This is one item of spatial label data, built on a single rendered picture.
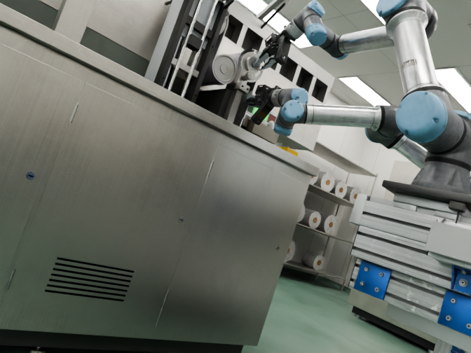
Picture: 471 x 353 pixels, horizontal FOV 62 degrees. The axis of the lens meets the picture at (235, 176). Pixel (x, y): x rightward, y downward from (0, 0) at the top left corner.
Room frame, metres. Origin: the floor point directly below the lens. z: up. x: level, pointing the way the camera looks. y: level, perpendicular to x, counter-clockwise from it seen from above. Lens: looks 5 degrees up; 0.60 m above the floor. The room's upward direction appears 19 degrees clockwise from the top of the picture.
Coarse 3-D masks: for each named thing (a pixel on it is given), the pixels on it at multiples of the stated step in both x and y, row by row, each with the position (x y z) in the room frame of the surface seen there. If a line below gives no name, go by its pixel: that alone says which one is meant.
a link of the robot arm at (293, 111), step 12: (288, 108) 1.36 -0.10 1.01; (300, 108) 1.36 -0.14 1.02; (312, 108) 1.38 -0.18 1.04; (324, 108) 1.38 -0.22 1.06; (336, 108) 1.38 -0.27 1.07; (348, 108) 1.38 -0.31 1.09; (360, 108) 1.39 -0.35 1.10; (372, 108) 1.39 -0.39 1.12; (384, 108) 1.37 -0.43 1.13; (396, 108) 1.39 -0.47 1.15; (288, 120) 1.39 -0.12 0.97; (300, 120) 1.39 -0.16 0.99; (312, 120) 1.39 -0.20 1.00; (324, 120) 1.39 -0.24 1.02; (336, 120) 1.39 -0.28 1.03; (348, 120) 1.39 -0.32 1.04; (360, 120) 1.38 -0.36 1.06; (372, 120) 1.38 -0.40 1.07; (384, 120) 1.37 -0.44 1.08; (384, 132) 1.43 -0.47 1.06; (396, 132) 1.42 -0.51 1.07
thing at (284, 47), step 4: (280, 40) 1.60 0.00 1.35; (284, 40) 1.58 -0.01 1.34; (288, 40) 1.60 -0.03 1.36; (280, 44) 1.59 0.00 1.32; (284, 44) 1.58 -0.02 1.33; (288, 44) 1.60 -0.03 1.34; (280, 48) 1.58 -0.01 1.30; (284, 48) 1.58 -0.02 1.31; (288, 48) 1.60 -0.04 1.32; (280, 52) 1.57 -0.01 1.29; (284, 52) 1.58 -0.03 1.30; (288, 52) 1.60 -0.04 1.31; (276, 56) 1.58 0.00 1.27; (280, 56) 1.57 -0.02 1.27; (284, 56) 1.58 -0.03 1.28; (276, 60) 1.58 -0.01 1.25; (280, 60) 1.57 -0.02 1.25; (284, 60) 1.58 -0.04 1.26; (280, 64) 1.60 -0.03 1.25
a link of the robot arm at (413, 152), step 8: (368, 128) 1.55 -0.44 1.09; (368, 136) 1.57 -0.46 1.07; (376, 136) 1.52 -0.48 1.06; (384, 136) 1.48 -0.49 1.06; (400, 136) 1.49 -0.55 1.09; (384, 144) 1.54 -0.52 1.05; (392, 144) 1.51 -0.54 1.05; (400, 144) 1.51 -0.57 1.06; (408, 144) 1.50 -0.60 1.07; (416, 144) 1.50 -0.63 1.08; (400, 152) 1.54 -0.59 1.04; (408, 152) 1.52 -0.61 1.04; (416, 152) 1.51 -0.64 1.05; (424, 152) 1.50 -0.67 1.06; (416, 160) 1.52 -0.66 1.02; (424, 160) 1.51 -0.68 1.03
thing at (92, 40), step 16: (0, 0) 1.43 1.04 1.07; (16, 0) 1.46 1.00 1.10; (32, 0) 1.49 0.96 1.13; (32, 16) 1.50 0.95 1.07; (48, 16) 1.53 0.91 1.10; (96, 32) 1.64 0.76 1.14; (96, 48) 1.66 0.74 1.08; (112, 48) 1.69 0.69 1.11; (128, 64) 1.75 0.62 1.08; (144, 64) 1.79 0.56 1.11; (176, 80) 1.89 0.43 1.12
